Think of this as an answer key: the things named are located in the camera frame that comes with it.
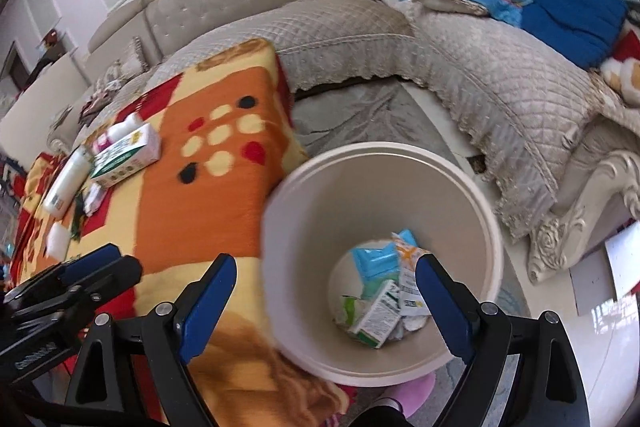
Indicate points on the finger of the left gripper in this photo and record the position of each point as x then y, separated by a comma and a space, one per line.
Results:
58, 279
122, 275

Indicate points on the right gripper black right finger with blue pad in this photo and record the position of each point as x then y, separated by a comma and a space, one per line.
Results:
547, 388

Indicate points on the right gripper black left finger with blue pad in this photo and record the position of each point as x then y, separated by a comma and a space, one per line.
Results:
105, 391

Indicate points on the white foam sponge block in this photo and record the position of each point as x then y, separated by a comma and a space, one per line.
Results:
58, 240

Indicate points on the white plastic trash bin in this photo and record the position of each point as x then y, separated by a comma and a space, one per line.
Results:
328, 236

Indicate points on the small white medicine box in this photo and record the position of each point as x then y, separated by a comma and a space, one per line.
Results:
93, 199

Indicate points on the white thermos bottle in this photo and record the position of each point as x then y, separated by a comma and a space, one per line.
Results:
68, 182

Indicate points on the orange red patterned blanket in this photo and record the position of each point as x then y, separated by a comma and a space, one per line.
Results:
226, 142

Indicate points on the green white milk carton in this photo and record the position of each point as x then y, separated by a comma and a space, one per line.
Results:
134, 152

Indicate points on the white pink yogurt bottle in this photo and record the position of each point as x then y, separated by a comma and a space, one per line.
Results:
116, 132

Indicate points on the white cabinet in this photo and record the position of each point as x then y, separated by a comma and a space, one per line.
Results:
25, 128

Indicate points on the orange starfish snack wrapper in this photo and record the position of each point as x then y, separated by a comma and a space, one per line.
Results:
412, 303

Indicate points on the pile of clothes on sofa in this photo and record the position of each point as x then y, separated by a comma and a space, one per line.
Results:
101, 97

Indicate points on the white box with barcode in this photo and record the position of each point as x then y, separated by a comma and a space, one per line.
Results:
380, 318

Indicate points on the small patterned cushion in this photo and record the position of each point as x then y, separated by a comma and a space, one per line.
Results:
130, 64

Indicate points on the blue wet wipes pack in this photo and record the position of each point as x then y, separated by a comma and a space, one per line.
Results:
375, 265

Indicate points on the beige tufted sofa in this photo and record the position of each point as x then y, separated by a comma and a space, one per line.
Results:
561, 145

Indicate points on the blue folded blanket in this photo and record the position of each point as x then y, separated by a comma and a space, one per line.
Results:
583, 31

